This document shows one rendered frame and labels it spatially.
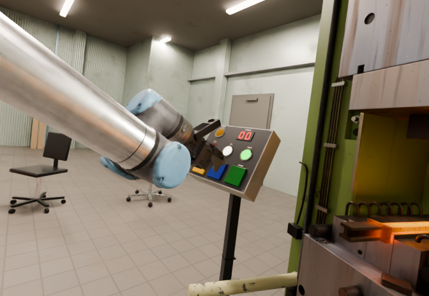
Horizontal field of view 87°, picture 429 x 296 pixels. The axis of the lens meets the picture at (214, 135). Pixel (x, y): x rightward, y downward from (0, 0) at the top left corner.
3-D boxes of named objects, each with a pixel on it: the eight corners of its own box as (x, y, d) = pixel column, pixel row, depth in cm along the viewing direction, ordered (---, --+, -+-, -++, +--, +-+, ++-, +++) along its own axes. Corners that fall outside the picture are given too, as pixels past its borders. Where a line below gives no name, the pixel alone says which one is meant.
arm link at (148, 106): (116, 115, 57) (137, 85, 60) (152, 141, 65) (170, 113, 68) (132, 115, 50) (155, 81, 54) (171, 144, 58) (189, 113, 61)
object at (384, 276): (381, 284, 44) (382, 279, 44) (380, 277, 46) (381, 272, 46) (412, 296, 41) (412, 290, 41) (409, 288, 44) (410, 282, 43)
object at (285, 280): (189, 306, 73) (191, 290, 73) (186, 294, 78) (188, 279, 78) (299, 290, 88) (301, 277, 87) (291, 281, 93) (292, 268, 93)
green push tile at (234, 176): (238, 186, 82) (246, 168, 85) (223, 181, 87) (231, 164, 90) (240, 188, 83) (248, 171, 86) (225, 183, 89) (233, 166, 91)
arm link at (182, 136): (170, 113, 68) (189, 114, 61) (181, 122, 71) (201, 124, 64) (154, 138, 65) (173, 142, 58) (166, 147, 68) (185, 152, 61)
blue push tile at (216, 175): (218, 180, 89) (227, 163, 92) (206, 175, 95) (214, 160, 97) (221, 182, 90) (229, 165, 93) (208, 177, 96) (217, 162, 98)
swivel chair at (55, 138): (60, 196, 311) (66, 133, 308) (71, 210, 272) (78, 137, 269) (4, 202, 270) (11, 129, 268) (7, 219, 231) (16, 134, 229)
